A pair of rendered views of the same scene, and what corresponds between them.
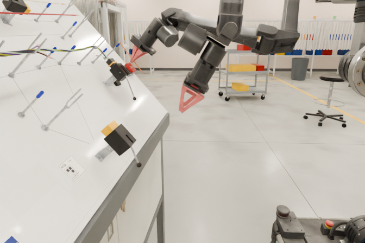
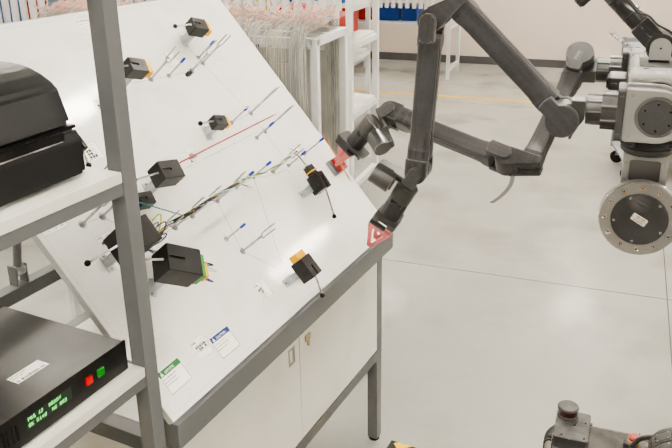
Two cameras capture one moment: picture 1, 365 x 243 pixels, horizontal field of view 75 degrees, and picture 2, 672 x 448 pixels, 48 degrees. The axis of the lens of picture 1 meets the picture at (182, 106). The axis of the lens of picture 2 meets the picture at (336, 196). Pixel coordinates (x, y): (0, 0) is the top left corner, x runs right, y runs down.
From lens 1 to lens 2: 1.41 m
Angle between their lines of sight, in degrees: 18
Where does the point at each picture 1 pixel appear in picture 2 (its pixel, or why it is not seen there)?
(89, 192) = (275, 312)
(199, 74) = (386, 212)
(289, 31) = (529, 153)
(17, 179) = (227, 291)
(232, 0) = (417, 147)
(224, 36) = (409, 180)
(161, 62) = not seen: hidden behind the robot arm
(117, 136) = (303, 265)
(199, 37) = (387, 177)
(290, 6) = not seen: hidden behind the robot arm
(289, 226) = (567, 431)
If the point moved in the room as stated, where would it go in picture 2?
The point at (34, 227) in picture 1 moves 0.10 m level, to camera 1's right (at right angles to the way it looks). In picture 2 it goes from (238, 325) to (275, 331)
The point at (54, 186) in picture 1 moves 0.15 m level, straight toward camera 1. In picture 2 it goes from (249, 301) to (258, 329)
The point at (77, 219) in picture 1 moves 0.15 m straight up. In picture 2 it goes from (265, 329) to (262, 276)
